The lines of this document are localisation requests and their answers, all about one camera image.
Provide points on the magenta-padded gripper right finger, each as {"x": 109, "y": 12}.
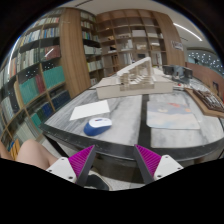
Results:
{"x": 166, "y": 166}

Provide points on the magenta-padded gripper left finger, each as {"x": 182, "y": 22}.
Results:
{"x": 63, "y": 168}

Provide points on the blue and white computer mouse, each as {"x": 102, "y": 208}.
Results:
{"x": 96, "y": 126}

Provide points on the pale printed mouse pad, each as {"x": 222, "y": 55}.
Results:
{"x": 171, "y": 116}

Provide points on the person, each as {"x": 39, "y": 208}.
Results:
{"x": 33, "y": 153}

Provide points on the white paper sheet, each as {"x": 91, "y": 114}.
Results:
{"x": 90, "y": 110}

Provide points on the brown wooden architectural model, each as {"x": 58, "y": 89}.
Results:
{"x": 208, "y": 100}

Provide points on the white architectural building model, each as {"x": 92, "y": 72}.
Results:
{"x": 133, "y": 85}

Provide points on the dark grey box models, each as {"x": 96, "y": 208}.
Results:
{"x": 176, "y": 71}

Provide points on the large book-filled shelf unit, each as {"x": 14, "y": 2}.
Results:
{"x": 36, "y": 76}

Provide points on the group of small ceiling lights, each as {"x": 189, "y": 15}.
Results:
{"x": 206, "y": 60}

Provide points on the narrow dark bookshelf unit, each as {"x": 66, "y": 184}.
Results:
{"x": 90, "y": 50}

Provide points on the long ceiling light strip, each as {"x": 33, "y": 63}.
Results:
{"x": 187, "y": 31}

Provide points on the wall sign plate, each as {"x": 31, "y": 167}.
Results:
{"x": 177, "y": 45}

